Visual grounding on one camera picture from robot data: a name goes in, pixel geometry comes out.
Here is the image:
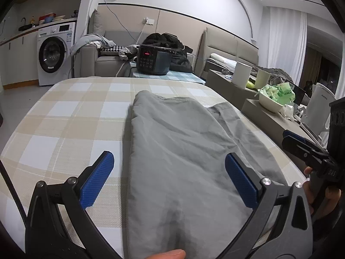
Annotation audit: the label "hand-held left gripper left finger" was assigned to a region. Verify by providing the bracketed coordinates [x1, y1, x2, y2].
[25, 151, 127, 259]

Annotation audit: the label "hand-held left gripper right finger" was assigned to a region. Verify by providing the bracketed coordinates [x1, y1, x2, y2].
[216, 152, 314, 259]

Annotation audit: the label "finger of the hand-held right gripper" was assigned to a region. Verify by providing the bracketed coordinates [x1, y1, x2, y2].
[282, 130, 328, 155]
[282, 136, 329, 168]

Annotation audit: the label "dark grey shorts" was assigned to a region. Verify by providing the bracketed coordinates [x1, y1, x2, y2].
[122, 90, 288, 259]

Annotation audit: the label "person's right hand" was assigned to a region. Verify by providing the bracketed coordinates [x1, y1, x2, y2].
[302, 166, 341, 216]

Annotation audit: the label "person's left hand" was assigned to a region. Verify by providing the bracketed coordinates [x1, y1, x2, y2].
[140, 249, 186, 259]

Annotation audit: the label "crumpled white tissue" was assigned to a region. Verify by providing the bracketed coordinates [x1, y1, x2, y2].
[279, 105, 297, 122]

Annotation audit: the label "grey side counter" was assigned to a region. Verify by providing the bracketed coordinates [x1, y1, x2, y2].
[241, 98, 328, 152]

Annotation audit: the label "white kettle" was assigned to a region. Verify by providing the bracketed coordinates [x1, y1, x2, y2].
[300, 83, 336, 133]

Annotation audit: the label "black flat device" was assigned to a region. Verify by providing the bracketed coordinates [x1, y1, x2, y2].
[291, 82, 306, 106]

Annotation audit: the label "green tissue packet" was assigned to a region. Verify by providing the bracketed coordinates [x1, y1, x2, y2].
[260, 82, 296, 106]

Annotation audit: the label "grey bed blanket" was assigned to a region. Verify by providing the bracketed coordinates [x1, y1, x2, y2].
[252, 66, 294, 87]

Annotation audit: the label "cream cup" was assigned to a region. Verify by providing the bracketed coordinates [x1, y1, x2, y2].
[255, 69, 271, 90]

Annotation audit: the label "white cylindrical cup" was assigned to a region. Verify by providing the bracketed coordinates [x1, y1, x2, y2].
[232, 62, 253, 88]

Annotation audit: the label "grey bedside cabinet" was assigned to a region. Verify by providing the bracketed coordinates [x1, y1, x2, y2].
[206, 69, 260, 99]

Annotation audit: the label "white curtain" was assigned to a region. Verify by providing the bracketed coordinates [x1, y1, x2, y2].
[270, 5, 308, 80]

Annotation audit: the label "white bed pillow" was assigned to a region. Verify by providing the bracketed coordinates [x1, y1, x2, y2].
[210, 52, 238, 65]

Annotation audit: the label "beige bed headboard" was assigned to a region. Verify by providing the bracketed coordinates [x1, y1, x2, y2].
[194, 27, 259, 80]

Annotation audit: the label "grey sofa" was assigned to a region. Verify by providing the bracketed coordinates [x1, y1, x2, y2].
[80, 9, 194, 78]

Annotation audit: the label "blue checked small table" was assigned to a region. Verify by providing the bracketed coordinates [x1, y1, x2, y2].
[129, 66, 205, 85]

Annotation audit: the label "white washing machine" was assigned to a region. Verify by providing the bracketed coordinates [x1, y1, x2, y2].
[37, 22, 77, 87]

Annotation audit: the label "black rice cooker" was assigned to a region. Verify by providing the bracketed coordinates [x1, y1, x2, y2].
[136, 44, 173, 75]

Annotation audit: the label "light grey blanket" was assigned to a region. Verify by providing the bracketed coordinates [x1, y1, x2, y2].
[70, 34, 116, 56]

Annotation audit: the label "kitchen counter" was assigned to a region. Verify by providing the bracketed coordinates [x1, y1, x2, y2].
[0, 17, 78, 89]

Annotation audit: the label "grey sofa pillow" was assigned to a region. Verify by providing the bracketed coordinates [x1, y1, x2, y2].
[88, 9, 106, 35]

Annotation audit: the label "black cable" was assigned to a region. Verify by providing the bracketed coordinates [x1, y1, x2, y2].
[0, 159, 27, 216]

